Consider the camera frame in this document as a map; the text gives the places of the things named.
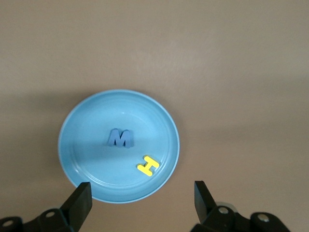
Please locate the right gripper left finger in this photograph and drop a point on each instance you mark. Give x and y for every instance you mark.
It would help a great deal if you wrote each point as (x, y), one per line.
(77, 212)

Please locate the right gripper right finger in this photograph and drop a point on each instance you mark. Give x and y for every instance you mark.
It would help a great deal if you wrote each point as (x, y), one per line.
(207, 217)

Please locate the yellow uppercase letter H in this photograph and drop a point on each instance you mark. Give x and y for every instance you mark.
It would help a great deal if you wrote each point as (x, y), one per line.
(147, 165)

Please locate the blue uppercase letter M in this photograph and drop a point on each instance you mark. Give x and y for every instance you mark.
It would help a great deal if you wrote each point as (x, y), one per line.
(112, 140)

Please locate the blue plate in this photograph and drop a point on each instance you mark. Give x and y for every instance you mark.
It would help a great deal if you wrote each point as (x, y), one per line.
(96, 149)

